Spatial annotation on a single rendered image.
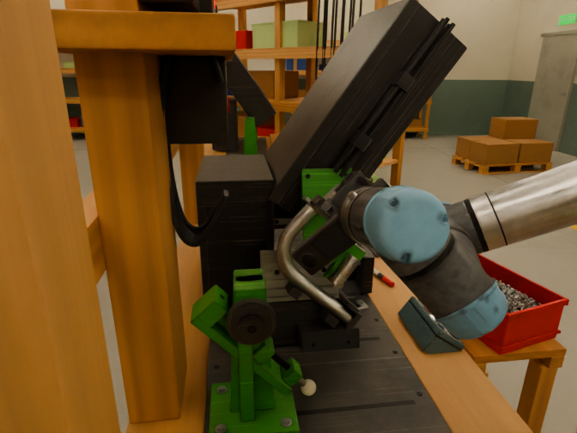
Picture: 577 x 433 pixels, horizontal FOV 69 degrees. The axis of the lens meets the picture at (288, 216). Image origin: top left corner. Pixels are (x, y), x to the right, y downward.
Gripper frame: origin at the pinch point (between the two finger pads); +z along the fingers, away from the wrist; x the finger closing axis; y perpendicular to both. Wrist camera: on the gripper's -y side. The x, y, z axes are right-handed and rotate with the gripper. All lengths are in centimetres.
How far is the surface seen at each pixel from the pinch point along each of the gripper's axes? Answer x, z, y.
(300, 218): 0.2, 14.5, -2.4
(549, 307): -64, 22, 26
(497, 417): -46.5, -7.1, -5.0
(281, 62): 62, 317, 104
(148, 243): 18.6, -7.6, -22.5
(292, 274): -6.8, 14.5, -12.4
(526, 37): -216, 772, 649
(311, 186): 2.9, 18.0, 4.5
